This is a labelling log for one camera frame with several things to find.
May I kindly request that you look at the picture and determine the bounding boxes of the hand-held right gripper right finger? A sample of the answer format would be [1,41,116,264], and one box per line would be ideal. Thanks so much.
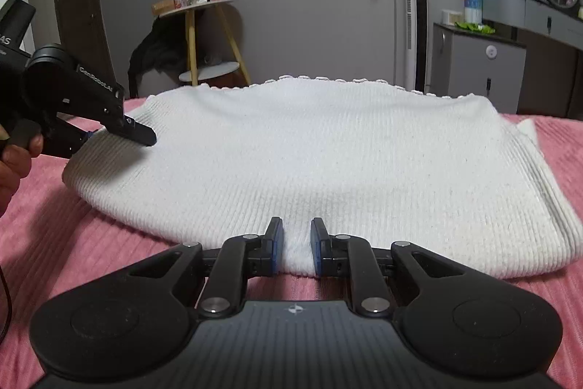
[310,217,463,320]

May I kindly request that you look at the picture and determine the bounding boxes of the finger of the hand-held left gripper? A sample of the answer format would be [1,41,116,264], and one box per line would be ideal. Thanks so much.
[105,114,158,147]
[42,118,95,160]

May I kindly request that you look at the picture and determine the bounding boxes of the grey vanity dresser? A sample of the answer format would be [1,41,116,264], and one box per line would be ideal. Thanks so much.
[481,0,583,119]

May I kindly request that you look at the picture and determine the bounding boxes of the dark wooden door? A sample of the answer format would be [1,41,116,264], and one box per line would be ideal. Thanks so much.
[49,0,117,99]

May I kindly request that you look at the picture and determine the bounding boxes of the blue and white box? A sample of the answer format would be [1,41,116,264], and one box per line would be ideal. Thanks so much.
[463,0,483,26]

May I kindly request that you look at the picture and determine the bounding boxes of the pink ribbed blanket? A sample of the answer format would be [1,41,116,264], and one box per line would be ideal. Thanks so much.
[0,95,583,389]

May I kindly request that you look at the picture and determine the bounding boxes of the white ribbed knit sweater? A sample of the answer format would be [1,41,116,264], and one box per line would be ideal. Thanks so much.
[61,75,583,280]

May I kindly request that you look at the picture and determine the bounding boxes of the dark clothes pile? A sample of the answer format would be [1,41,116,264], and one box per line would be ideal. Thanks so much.
[128,12,192,98]

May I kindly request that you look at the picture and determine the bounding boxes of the white tower fan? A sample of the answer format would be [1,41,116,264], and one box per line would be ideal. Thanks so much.
[394,0,429,94]

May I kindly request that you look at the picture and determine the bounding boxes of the person's left hand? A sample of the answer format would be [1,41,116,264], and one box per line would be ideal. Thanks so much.
[0,135,45,219]

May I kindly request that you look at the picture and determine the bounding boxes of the round side table yellow legs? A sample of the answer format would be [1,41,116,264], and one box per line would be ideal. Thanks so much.
[152,0,253,87]

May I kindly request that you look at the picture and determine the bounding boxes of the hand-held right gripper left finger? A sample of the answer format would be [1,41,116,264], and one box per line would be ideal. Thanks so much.
[122,216,286,320]

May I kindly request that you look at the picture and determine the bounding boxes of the black cable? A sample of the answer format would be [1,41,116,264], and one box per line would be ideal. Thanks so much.
[0,264,13,346]

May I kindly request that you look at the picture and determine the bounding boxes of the green leafy item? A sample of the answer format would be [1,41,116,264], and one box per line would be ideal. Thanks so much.
[454,22,497,35]

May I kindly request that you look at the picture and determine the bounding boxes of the small grey cabinet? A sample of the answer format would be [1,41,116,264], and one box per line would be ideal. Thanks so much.
[430,22,528,115]

